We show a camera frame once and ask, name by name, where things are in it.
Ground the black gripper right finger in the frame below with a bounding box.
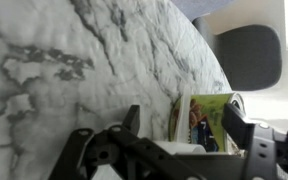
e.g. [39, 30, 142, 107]
[222, 103, 288, 180]

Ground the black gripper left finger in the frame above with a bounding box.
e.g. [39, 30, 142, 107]
[48, 105, 204, 180]

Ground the open tin can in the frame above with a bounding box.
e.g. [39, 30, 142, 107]
[167, 92, 246, 156]

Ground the grey office chair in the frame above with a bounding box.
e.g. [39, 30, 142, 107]
[192, 17, 282, 91]

